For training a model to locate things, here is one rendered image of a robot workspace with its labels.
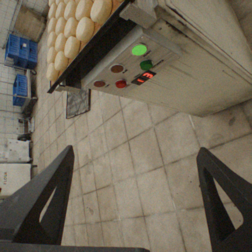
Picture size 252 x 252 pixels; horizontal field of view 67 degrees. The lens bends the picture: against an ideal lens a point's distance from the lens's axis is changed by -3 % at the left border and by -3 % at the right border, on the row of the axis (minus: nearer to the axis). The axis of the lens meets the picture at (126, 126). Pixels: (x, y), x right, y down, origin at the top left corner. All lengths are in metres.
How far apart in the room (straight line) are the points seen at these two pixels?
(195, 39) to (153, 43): 0.12
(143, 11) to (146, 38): 0.07
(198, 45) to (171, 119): 0.88
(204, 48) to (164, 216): 1.14
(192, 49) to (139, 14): 0.22
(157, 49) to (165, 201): 1.12
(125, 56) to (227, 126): 0.83
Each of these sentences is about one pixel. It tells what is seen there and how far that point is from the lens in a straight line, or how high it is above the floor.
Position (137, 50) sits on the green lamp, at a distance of 0.46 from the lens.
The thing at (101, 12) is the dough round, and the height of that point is 0.92.
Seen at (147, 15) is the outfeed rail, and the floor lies 0.86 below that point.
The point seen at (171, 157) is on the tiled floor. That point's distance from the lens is 1.36.
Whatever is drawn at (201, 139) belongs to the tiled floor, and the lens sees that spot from 1.24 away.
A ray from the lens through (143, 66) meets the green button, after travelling 0.50.
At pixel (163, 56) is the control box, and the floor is 0.74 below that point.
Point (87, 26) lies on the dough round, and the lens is 0.45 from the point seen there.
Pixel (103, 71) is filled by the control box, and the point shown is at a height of 0.83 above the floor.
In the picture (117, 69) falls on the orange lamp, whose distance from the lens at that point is 0.50.
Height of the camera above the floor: 1.09
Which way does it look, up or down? 40 degrees down
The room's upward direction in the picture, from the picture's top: 82 degrees counter-clockwise
